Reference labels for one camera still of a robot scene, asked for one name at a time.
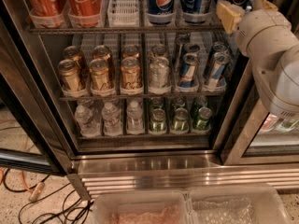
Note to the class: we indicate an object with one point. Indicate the front left gold can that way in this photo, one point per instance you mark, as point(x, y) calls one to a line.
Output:
point(70, 75)

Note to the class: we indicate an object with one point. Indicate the middle wire fridge shelf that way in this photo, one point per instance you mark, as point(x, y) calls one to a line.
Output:
point(145, 96)

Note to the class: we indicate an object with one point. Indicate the front left green can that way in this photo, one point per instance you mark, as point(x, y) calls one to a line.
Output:
point(157, 122)

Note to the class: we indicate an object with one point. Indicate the back left Red Bull can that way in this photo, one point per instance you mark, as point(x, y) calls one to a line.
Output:
point(191, 48)

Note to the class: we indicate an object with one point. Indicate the back right Red Bull can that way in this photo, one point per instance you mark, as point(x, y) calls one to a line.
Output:
point(217, 47)

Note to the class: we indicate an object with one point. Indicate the clear plastic bin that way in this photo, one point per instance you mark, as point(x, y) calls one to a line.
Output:
point(243, 204)
point(141, 207)

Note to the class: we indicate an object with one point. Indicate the wire fridge shelf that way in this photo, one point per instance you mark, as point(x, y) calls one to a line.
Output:
point(127, 30)
point(145, 96)

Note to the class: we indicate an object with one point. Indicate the gold can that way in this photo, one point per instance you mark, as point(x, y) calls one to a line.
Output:
point(70, 75)
point(104, 52)
point(131, 73)
point(76, 54)
point(131, 51)
point(100, 75)

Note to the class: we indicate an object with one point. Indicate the water bottle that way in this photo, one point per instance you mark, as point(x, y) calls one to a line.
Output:
point(135, 122)
point(89, 127)
point(112, 119)

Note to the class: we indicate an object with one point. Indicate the left clear plastic bin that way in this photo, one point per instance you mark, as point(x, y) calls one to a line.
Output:
point(141, 207)

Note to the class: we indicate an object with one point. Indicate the left water bottle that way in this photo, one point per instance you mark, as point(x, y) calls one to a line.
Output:
point(89, 127)

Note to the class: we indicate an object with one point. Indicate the silver can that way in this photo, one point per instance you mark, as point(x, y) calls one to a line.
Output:
point(159, 70)
point(158, 50)

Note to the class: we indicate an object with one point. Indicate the open glass fridge door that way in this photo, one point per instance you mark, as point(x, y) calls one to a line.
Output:
point(27, 106)

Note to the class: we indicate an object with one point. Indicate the front silver can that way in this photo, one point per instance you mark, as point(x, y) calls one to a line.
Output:
point(159, 70)

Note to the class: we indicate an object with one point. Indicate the front right green can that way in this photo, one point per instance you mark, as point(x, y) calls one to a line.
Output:
point(202, 119)

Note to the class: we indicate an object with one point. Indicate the green can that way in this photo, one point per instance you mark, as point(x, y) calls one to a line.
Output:
point(202, 119)
point(157, 122)
point(179, 121)

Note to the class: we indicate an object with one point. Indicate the back left gold can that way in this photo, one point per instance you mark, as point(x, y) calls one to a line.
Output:
point(76, 54)

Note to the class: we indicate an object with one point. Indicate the right water bottle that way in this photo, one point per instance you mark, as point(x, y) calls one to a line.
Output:
point(135, 122)

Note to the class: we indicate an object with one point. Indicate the front middle green can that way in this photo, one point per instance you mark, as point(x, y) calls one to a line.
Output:
point(179, 121)

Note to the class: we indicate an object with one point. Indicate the stainless steel fridge base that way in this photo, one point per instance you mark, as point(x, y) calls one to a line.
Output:
point(93, 175)

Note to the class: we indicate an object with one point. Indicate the right clear plastic bin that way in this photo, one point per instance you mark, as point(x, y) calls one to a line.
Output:
point(243, 204)

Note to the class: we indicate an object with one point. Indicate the right red Coca-Cola can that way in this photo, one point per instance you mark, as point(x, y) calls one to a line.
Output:
point(86, 12)

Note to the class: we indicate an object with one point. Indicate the red bull can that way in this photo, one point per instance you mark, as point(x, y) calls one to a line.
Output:
point(191, 48)
point(216, 67)
point(187, 70)
point(217, 47)

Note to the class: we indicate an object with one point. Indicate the front right Red Bull can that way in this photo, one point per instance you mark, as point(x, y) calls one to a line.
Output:
point(216, 67)

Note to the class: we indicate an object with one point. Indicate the closed right fridge door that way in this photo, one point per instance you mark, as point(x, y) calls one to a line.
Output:
point(258, 135)

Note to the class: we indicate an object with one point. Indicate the top wire fridge shelf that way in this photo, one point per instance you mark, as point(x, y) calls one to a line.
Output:
point(127, 30)

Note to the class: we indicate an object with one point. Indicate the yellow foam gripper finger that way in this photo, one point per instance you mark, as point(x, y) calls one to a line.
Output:
point(264, 4)
point(230, 15)

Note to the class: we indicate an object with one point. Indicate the back silver can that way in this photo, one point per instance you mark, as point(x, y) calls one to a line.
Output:
point(158, 50)

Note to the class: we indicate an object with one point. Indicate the front left Red Bull can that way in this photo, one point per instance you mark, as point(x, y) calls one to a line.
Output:
point(187, 70)

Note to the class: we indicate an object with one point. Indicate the middle water bottle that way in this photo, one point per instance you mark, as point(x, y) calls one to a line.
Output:
point(112, 119)

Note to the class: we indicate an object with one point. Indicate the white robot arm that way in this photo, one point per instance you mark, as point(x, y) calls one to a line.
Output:
point(265, 36)

